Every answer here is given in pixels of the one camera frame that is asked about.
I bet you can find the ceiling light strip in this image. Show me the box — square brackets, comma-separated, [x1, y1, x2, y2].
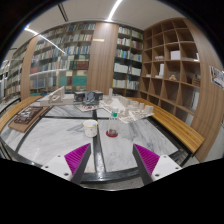
[107, 0, 124, 22]

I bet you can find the tall bookshelf with books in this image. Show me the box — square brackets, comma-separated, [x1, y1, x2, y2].
[29, 22, 97, 96]
[112, 25, 145, 98]
[0, 44, 29, 101]

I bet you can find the wooden cubby shelf unit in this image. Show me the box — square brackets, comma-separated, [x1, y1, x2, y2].
[138, 18, 203, 128]

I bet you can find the dark grey architectural model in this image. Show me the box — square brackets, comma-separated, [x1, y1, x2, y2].
[73, 90, 104, 112]

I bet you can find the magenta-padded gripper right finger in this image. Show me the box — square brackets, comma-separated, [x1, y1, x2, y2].
[131, 143, 184, 186]

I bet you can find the curved wooden slatted bench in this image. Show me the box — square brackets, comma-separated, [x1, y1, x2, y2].
[133, 97, 206, 154]
[0, 95, 43, 133]

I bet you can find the paper poster on wall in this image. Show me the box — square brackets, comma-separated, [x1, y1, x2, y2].
[209, 65, 224, 89]

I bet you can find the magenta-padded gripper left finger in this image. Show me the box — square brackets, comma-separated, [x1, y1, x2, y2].
[40, 142, 92, 186]

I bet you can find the white city block model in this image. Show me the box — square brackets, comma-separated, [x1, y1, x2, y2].
[99, 88, 155, 124]

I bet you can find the beige architectural building model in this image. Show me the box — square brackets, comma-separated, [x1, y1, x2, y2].
[39, 85, 75, 108]

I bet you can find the brown model on wooden board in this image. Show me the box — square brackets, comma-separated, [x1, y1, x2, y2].
[8, 105, 49, 134]

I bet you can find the clear plastic bottle green label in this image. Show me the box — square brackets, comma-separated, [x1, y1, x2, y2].
[107, 106, 120, 138]

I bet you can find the flat round red coaster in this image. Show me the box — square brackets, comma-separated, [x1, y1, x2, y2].
[105, 130, 119, 139]

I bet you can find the white cup yellow rim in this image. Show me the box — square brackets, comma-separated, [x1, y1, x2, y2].
[82, 119, 100, 138]

